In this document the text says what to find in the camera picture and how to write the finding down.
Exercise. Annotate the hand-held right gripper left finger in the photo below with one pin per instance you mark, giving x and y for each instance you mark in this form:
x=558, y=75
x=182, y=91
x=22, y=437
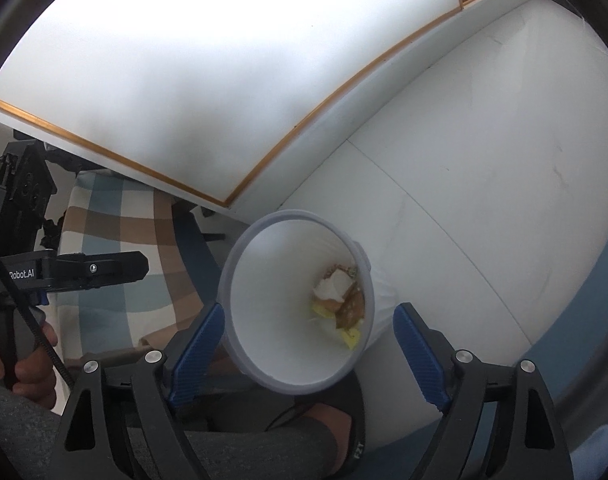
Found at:
x=198, y=355

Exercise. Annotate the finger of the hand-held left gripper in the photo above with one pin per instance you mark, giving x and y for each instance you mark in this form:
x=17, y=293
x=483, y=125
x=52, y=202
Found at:
x=108, y=267

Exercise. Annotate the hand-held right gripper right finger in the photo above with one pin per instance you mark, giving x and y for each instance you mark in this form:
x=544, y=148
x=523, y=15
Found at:
x=419, y=355

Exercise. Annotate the brown paper wrapper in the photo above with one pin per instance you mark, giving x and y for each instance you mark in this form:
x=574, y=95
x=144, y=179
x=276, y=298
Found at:
x=351, y=306

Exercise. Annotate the white trash bin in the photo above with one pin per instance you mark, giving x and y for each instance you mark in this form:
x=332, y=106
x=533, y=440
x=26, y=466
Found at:
x=284, y=320

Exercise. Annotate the white tissue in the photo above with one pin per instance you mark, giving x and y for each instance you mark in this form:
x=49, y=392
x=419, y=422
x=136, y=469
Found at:
x=334, y=285

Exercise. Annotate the person's left hand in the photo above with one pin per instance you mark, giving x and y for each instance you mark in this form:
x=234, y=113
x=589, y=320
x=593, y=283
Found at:
x=33, y=375

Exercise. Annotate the checkered tablecloth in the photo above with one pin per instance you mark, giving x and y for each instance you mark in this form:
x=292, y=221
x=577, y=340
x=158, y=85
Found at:
x=133, y=215

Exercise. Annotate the black sandal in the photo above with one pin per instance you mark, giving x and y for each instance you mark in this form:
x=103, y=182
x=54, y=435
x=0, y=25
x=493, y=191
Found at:
x=356, y=410

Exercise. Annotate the person's foot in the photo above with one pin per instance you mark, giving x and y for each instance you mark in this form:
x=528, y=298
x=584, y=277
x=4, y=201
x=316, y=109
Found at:
x=329, y=425

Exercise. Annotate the grey trouser leg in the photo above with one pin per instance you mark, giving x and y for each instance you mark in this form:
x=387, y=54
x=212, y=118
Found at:
x=259, y=455
x=18, y=435

